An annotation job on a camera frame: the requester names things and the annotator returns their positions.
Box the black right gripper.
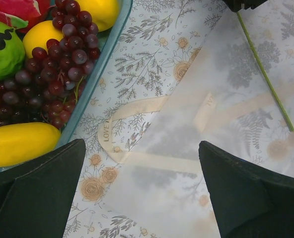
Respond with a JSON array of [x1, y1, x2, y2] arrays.
[[222, 0, 267, 12]]

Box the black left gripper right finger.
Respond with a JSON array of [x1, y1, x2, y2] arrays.
[[199, 141, 294, 238]]

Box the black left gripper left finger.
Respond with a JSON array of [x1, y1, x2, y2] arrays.
[[0, 139, 86, 238]]

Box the pink artificial flower bouquet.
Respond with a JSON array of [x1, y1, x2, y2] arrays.
[[236, 12, 294, 132]]

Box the white paper bouquet wrap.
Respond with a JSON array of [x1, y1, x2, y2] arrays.
[[104, 0, 294, 238]]

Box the cream printed ribbon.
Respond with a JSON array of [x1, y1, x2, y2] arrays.
[[98, 79, 294, 176]]

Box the yellow lemon front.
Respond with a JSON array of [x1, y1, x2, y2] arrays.
[[0, 122, 61, 168]]

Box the yellow lemon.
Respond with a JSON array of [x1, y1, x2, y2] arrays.
[[23, 0, 120, 58], [0, 122, 61, 168]]

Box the floral patterned table mat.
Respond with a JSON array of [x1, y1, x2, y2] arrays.
[[64, 0, 230, 238]]

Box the dark purple grapes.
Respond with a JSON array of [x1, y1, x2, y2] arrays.
[[0, 0, 100, 130]]

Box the teal plastic fruit tray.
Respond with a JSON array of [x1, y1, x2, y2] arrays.
[[0, 0, 132, 172]]

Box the yellow lemon back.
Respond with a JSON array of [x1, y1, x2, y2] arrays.
[[23, 0, 120, 58]]

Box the green round fruit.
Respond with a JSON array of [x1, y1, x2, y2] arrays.
[[0, 22, 25, 81]]

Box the red dragon fruit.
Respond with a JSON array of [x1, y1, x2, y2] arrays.
[[0, 0, 54, 33]]

